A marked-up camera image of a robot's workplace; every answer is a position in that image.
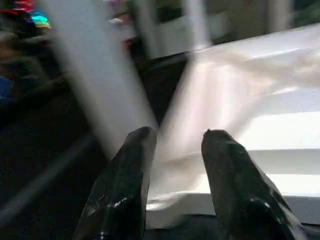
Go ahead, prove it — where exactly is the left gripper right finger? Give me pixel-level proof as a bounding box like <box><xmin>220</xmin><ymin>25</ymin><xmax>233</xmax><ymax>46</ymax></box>
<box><xmin>201</xmin><ymin>129</ymin><xmax>308</xmax><ymax>240</ymax></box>

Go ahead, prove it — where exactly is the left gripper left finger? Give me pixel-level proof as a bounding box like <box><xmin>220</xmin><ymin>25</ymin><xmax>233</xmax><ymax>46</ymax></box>
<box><xmin>72</xmin><ymin>126</ymin><xmax>158</xmax><ymax>240</ymax></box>

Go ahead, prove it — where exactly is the white plastic table top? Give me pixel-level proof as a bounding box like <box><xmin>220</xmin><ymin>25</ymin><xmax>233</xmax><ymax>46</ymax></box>
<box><xmin>142</xmin><ymin>25</ymin><xmax>320</xmax><ymax>231</ymax></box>

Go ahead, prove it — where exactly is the white plastic table leg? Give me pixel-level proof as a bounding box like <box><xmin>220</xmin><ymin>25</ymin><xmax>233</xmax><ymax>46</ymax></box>
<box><xmin>37</xmin><ymin>0</ymin><xmax>160</xmax><ymax>161</ymax></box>

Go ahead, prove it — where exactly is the black work mat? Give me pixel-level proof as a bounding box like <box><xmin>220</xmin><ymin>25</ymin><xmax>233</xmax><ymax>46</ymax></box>
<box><xmin>0</xmin><ymin>47</ymin><xmax>320</xmax><ymax>240</ymax></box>

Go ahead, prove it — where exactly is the white drawer cabinet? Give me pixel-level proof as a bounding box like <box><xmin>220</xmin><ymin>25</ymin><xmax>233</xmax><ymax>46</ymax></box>
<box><xmin>132</xmin><ymin>0</ymin><xmax>296</xmax><ymax>61</ymax></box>

